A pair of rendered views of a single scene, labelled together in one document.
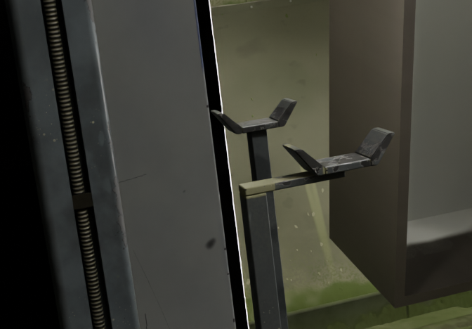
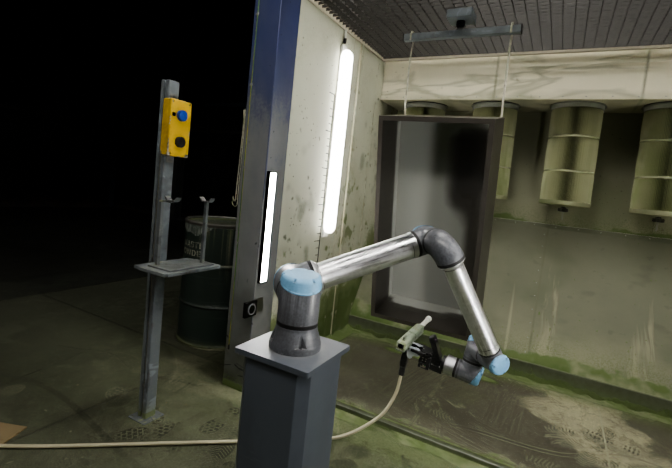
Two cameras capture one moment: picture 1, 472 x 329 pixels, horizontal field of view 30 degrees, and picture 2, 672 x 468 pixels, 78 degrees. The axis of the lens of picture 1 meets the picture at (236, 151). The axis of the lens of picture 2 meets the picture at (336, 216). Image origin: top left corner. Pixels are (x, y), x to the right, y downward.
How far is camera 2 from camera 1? 1.86 m
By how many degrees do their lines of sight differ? 44
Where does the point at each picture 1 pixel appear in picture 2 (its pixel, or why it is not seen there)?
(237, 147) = not seen: hidden behind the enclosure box
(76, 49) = (160, 174)
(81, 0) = (162, 167)
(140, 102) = (249, 203)
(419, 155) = (429, 276)
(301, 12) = not seen: hidden behind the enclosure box
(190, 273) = (250, 248)
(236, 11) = not seen: hidden behind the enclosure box
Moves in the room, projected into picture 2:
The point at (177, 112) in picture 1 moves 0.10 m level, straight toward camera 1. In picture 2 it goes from (255, 208) to (241, 208)
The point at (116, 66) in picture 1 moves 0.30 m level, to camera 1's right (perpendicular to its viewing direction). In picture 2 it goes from (246, 194) to (280, 199)
